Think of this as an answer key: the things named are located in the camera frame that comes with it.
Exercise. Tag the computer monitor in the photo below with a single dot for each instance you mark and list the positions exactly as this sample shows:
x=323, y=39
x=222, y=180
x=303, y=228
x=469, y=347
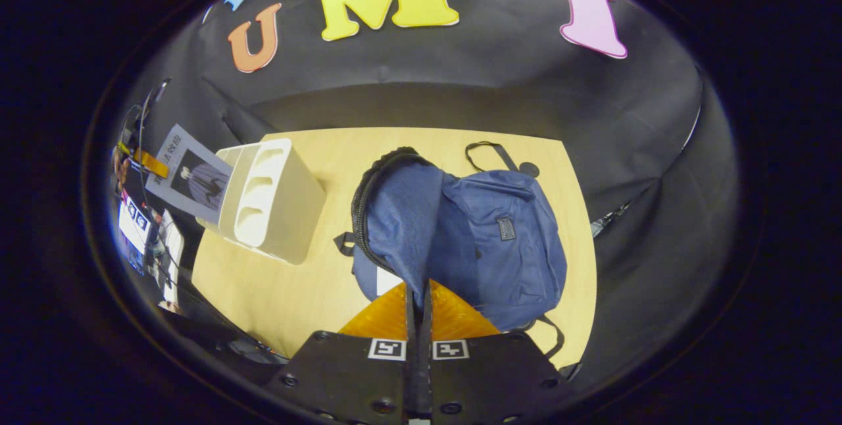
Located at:
x=135, y=224

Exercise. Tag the blue schoolbag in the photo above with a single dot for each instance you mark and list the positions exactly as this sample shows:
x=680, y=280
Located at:
x=513, y=260

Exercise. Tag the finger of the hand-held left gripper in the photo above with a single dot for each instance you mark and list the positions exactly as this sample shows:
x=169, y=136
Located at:
x=152, y=163

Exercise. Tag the white plastic bookshelf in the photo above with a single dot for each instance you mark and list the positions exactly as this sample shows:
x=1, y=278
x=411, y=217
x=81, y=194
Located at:
x=283, y=201

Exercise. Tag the thin grey book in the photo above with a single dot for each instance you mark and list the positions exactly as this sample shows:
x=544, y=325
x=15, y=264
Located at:
x=191, y=175

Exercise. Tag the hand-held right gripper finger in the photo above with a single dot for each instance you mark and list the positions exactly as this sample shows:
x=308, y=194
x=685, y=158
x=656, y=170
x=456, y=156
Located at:
x=412, y=379
x=426, y=379

